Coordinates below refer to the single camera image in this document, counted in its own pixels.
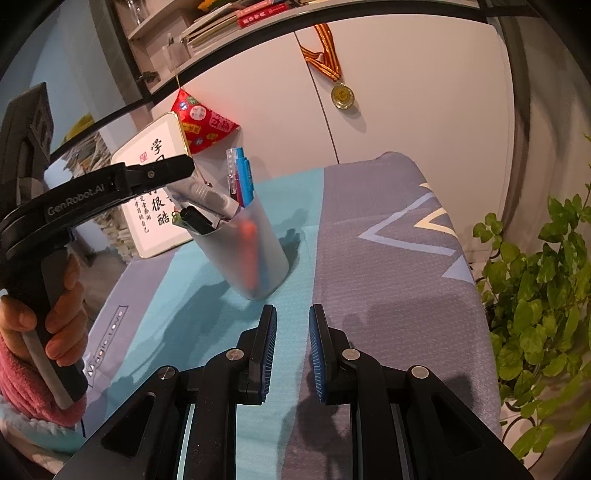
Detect green potted plant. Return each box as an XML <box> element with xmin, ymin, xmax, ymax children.
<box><xmin>471</xmin><ymin>134</ymin><xmax>591</xmax><ymax>462</ymax></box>

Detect white calligraphy sign board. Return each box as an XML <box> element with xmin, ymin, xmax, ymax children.
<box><xmin>110</xmin><ymin>112</ymin><xmax>195</xmax><ymax>259</ymax></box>

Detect blue pen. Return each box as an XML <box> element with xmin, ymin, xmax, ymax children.
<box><xmin>235</xmin><ymin>148</ymin><xmax>254</xmax><ymax>206</ymax></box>

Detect red hardcover books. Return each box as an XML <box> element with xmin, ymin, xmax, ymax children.
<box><xmin>236</xmin><ymin>0</ymin><xmax>291</xmax><ymax>29</ymax></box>

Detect teal grey printed tablecloth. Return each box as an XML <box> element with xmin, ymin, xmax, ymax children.
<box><xmin>81</xmin><ymin>150</ymin><xmax>504</xmax><ymax>480</ymax></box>

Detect tall pile of paper books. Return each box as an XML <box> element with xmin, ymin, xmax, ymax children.
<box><xmin>60</xmin><ymin>129</ymin><xmax>139</xmax><ymax>264</ymax></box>

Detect stack of white magazines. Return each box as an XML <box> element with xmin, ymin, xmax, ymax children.
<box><xmin>182</xmin><ymin>9</ymin><xmax>241</xmax><ymax>47</ymax></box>

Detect black pen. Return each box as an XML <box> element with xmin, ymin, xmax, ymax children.
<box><xmin>179</xmin><ymin>207</ymin><xmax>221</xmax><ymax>234</ymax></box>

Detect dark framed glass cabinet door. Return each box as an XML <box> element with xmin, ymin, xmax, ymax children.
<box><xmin>480</xmin><ymin>0</ymin><xmax>591</xmax><ymax>185</ymax></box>
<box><xmin>0</xmin><ymin>0</ymin><xmax>148</xmax><ymax>160</ymax></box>

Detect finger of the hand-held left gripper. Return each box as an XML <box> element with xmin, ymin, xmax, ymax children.
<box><xmin>113</xmin><ymin>154</ymin><xmax>195</xmax><ymax>197</ymax></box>

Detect red hanging pouch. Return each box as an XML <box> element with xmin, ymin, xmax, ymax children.
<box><xmin>170</xmin><ymin>88</ymin><xmax>241</xmax><ymax>155</ymax></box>

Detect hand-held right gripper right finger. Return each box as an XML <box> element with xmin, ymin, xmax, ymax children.
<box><xmin>308</xmin><ymin>304</ymin><xmax>536</xmax><ymax>480</ymax></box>

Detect translucent pen cup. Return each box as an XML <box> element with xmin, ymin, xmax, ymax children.
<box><xmin>189</xmin><ymin>194</ymin><xmax>291</xmax><ymax>302</ymax></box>

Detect person's left hand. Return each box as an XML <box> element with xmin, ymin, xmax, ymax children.
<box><xmin>0</xmin><ymin>251</ymin><xmax>89</xmax><ymax>365</ymax></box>

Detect white correction tape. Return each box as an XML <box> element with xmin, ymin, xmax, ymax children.
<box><xmin>166</xmin><ymin>181</ymin><xmax>242</xmax><ymax>219</ymax></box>

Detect orange red pen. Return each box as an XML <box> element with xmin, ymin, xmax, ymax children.
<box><xmin>240</xmin><ymin>220</ymin><xmax>259</xmax><ymax>289</ymax></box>

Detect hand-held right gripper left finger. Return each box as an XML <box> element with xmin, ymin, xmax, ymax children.
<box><xmin>55</xmin><ymin>305</ymin><xmax>278</xmax><ymax>480</ymax></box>

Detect gold medal with striped ribbon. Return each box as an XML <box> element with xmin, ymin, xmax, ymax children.
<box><xmin>299</xmin><ymin>23</ymin><xmax>356</xmax><ymax>110</ymax></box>

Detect person's left forearm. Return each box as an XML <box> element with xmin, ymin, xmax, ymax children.
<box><xmin>0</xmin><ymin>332</ymin><xmax>88</xmax><ymax>457</ymax></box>

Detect grey wall bookshelf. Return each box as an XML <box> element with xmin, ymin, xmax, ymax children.
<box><xmin>113</xmin><ymin>0</ymin><xmax>324</xmax><ymax>84</ymax></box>

